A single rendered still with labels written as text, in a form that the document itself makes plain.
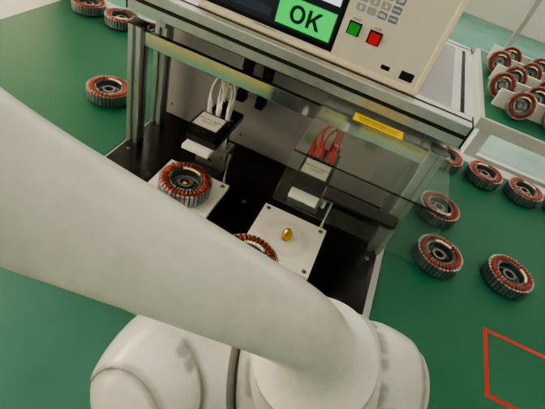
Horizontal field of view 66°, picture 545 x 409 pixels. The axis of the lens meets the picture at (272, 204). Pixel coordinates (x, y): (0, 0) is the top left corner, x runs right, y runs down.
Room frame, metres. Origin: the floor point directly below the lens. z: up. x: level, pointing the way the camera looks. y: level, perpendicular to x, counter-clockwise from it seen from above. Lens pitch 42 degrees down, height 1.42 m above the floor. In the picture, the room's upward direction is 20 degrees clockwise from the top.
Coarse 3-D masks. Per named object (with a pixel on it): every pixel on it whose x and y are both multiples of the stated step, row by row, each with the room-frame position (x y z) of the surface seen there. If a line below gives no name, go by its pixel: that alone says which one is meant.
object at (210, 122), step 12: (216, 108) 0.81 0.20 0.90; (192, 120) 0.70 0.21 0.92; (204, 120) 0.72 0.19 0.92; (216, 120) 0.73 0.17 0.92; (240, 120) 0.81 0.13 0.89; (192, 132) 0.69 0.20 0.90; (204, 132) 0.69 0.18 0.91; (216, 132) 0.69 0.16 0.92; (228, 132) 0.74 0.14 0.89; (192, 144) 0.68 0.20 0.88; (204, 144) 0.69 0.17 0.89; (216, 144) 0.68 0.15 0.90; (204, 156) 0.66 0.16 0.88
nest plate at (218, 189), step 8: (152, 184) 0.63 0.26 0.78; (216, 184) 0.70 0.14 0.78; (224, 184) 0.71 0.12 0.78; (216, 192) 0.67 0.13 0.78; (224, 192) 0.68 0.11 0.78; (208, 200) 0.64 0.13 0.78; (216, 200) 0.65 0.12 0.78; (192, 208) 0.60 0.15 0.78; (200, 208) 0.61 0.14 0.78; (208, 208) 0.62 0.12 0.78
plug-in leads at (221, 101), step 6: (222, 84) 0.80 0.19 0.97; (228, 84) 0.81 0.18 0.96; (234, 90) 0.79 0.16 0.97; (210, 96) 0.77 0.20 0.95; (222, 96) 0.77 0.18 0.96; (234, 96) 0.79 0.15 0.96; (210, 102) 0.77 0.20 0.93; (222, 102) 0.77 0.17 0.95; (210, 108) 0.77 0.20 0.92; (222, 108) 0.81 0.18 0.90; (228, 108) 0.77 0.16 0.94; (216, 114) 0.76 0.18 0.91; (228, 114) 0.76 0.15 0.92; (228, 120) 0.76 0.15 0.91
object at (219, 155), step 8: (232, 144) 0.80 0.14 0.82; (216, 152) 0.76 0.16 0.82; (224, 152) 0.77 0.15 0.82; (232, 152) 0.80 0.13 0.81; (200, 160) 0.77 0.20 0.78; (208, 160) 0.76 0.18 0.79; (216, 160) 0.76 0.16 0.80; (224, 160) 0.76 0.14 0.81; (216, 168) 0.76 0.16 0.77; (224, 168) 0.76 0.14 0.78
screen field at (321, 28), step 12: (288, 0) 0.76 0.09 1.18; (300, 0) 0.76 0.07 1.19; (288, 12) 0.76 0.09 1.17; (300, 12) 0.76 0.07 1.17; (312, 12) 0.76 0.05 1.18; (324, 12) 0.75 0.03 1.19; (288, 24) 0.76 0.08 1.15; (300, 24) 0.76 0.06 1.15; (312, 24) 0.75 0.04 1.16; (324, 24) 0.75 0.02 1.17; (312, 36) 0.75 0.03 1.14; (324, 36) 0.75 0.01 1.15
